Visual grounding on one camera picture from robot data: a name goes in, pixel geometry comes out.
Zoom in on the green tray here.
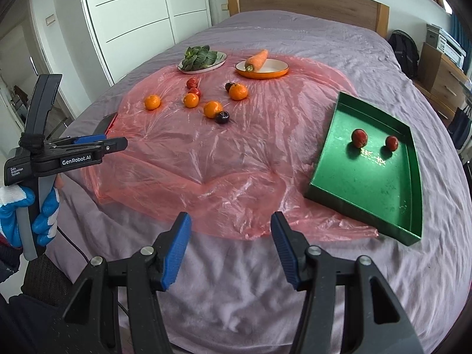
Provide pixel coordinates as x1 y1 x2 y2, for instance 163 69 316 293
304 91 423 246

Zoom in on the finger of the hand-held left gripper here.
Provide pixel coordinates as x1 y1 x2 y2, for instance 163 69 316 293
100 137 129 154
72 135 108 147

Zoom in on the white wardrobe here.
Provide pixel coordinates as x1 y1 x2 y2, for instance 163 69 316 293
27 0 211 85

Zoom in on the wooden dresser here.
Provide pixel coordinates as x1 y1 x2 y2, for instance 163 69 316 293
417 42 471 115

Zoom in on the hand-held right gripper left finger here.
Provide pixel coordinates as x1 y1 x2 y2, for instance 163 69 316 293
48 212 192 354

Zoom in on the black cable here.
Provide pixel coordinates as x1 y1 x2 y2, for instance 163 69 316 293
55 227 93 264

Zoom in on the white plate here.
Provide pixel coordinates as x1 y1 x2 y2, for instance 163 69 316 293
177 51 228 74

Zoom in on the orange rimmed plate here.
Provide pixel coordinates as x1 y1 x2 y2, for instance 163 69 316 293
235 58 290 80

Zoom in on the person's left hand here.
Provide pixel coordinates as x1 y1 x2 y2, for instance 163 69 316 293
0 185 62 248

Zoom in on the pink plastic sheet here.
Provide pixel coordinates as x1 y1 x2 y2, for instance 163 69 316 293
83 48 378 242

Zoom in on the wooden headboard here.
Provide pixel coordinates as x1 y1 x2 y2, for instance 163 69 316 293
226 0 389 39

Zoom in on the large red apple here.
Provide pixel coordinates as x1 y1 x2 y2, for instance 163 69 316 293
351 128 369 149

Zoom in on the black backpack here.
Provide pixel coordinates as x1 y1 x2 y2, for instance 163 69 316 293
389 30 420 79

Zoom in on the teal curtain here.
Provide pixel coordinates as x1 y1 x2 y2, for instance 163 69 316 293
448 11 465 45

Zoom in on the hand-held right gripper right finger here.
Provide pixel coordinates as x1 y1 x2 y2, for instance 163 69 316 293
270 212 428 354

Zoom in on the bed with purple sheet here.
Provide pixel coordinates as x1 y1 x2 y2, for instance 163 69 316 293
46 11 472 354

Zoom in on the grey printer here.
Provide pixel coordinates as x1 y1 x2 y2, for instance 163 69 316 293
426 23 466 69

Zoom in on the dark blue bag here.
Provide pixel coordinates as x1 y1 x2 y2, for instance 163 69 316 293
448 107 472 150

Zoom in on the orange carrot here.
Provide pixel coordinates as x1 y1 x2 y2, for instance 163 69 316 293
244 49 269 72

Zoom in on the green bok choy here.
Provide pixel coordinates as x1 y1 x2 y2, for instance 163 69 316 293
181 45 218 71

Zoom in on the phone in red case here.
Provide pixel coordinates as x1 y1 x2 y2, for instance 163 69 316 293
94 112 119 137

